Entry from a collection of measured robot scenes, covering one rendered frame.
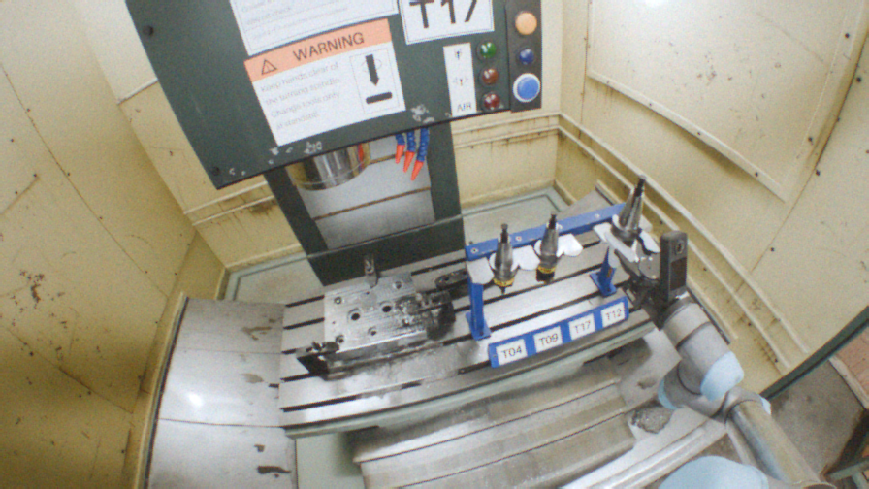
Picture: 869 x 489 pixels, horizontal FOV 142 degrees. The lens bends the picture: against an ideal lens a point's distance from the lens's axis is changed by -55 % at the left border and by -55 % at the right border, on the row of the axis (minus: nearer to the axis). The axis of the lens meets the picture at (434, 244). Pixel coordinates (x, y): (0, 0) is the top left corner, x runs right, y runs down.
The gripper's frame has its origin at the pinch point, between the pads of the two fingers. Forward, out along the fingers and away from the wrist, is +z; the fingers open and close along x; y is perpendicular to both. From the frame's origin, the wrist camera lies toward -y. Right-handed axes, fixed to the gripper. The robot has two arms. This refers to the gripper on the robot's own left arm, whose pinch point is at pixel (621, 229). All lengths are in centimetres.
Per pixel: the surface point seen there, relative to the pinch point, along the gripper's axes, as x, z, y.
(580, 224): -0.1, 12.7, 9.7
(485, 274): -26.7, 7.3, 11.0
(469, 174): -1, 103, 52
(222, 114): -58, 2, -35
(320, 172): -52, 14, -18
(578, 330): -0.9, -0.4, 38.8
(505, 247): -22.3, 7.3, 4.5
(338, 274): -75, 66, 61
